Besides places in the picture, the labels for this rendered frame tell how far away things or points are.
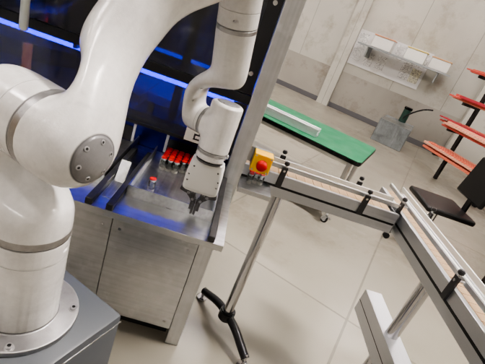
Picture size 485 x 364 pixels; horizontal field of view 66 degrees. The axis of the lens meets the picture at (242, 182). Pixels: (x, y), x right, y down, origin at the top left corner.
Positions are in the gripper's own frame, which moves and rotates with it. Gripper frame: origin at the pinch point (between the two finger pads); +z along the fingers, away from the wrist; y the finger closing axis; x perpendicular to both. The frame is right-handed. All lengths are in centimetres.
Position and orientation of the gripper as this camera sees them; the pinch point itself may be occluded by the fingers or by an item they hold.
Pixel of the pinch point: (194, 206)
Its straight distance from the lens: 107.9
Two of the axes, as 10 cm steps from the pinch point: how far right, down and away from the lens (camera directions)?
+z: -3.3, 8.6, 4.0
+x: -0.4, 4.1, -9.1
